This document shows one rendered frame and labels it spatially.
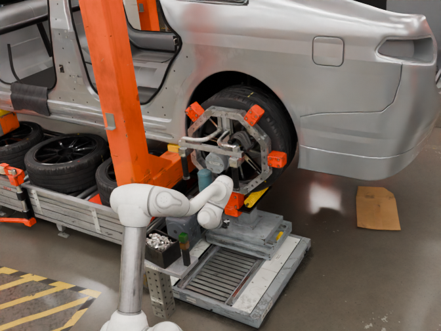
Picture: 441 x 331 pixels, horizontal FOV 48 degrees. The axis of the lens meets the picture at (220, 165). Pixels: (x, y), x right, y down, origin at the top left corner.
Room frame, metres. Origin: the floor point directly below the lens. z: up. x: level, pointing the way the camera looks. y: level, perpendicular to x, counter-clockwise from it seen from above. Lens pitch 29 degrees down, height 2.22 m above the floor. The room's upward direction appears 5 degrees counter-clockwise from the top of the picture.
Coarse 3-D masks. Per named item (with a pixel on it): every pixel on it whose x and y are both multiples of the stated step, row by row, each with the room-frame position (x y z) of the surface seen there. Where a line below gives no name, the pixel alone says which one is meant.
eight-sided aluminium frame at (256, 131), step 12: (216, 108) 2.75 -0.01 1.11; (228, 108) 2.71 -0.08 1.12; (204, 120) 2.74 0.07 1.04; (240, 120) 2.61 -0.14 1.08; (192, 132) 2.79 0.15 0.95; (252, 132) 2.57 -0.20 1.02; (264, 132) 2.60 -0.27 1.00; (264, 144) 2.53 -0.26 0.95; (192, 156) 2.81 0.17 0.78; (264, 156) 2.55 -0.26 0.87; (204, 168) 2.77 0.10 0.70; (264, 168) 2.54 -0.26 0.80; (240, 192) 2.63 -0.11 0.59
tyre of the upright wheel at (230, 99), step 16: (224, 96) 2.77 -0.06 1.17; (240, 96) 2.75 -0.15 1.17; (256, 96) 2.77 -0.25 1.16; (272, 96) 2.83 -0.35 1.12; (272, 112) 2.68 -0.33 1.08; (272, 128) 2.60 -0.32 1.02; (288, 128) 2.70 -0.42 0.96; (272, 144) 2.60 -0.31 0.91; (288, 144) 2.64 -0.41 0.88; (288, 160) 2.66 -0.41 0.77; (272, 176) 2.60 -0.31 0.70
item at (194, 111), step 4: (192, 104) 2.81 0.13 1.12; (196, 104) 2.83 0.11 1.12; (188, 108) 2.80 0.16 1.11; (192, 108) 2.79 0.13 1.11; (196, 108) 2.80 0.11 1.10; (200, 108) 2.82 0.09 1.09; (188, 112) 2.80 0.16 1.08; (192, 112) 2.79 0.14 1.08; (196, 112) 2.77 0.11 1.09; (200, 112) 2.79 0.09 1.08; (188, 116) 2.81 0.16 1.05; (192, 116) 2.79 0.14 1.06; (196, 116) 2.77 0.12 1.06; (192, 120) 2.79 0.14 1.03
